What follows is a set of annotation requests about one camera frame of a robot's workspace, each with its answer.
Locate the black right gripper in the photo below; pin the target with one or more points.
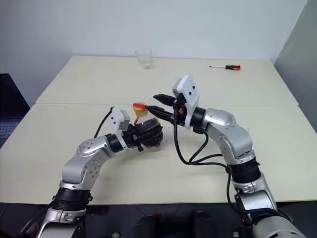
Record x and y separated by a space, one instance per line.
179 111

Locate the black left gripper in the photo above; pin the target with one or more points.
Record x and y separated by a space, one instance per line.
130 137

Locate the plastic bottle with dark liquid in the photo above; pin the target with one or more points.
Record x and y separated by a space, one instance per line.
154 136

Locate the yellow bottle cap red tape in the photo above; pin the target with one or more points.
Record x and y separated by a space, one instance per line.
140 110

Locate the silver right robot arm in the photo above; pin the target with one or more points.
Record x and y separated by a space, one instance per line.
232 138

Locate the clear glass tumbler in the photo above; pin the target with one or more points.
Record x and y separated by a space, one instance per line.
144 58

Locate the dark rounded shape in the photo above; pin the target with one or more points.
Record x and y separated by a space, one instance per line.
204 224

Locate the dark laptop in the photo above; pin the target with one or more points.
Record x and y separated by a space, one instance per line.
11 104

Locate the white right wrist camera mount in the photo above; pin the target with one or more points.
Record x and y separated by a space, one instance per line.
189 94

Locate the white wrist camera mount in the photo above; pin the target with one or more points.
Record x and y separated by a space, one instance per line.
189 94
117 124

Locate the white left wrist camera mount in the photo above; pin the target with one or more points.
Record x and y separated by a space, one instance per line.
117 124

